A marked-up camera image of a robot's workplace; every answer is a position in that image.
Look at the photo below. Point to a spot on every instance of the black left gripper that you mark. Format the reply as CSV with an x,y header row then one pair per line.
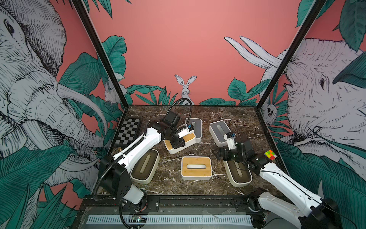
x,y
178,144

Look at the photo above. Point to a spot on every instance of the white perforated cable duct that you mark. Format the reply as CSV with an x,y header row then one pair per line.
x,y
241,220

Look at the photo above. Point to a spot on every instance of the white box grey lid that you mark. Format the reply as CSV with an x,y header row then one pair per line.
x,y
218,130
197,123

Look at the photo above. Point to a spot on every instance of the cream box dark lid left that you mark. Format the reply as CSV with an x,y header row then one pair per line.
x,y
144,170

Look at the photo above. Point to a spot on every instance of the black corner post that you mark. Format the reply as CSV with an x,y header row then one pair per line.
x,y
88,25
311,16

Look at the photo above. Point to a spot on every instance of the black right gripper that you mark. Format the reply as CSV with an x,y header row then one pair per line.
x,y
227,151

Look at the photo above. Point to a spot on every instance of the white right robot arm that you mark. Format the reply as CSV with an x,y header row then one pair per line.
x,y
305,210

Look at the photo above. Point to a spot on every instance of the white box grey lid middle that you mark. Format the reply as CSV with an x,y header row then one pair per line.
x,y
197,123

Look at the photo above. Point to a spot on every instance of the white box grey lid right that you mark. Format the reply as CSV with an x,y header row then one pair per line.
x,y
218,130

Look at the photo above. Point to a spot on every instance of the cream box dark lid right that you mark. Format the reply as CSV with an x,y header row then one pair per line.
x,y
238,175

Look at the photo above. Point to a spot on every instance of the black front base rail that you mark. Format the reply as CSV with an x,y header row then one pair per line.
x,y
158,202

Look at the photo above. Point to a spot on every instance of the colourful puzzle cube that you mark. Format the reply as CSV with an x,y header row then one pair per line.
x,y
271,155

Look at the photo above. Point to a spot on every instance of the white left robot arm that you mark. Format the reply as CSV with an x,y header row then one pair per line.
x,y
114,171

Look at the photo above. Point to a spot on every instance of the black right corner post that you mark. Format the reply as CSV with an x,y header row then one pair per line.
x,y
311,16

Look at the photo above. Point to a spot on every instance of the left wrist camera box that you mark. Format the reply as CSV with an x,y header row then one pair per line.
x,y
171,119

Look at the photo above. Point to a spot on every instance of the black white checkerboard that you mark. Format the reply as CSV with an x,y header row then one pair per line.
x,y
129,131

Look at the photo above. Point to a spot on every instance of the black left corner post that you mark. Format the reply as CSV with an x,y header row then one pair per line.
x,y
88,25

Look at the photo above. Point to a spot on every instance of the cream box dark lid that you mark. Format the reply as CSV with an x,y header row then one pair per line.
x,y
144,170
238,175

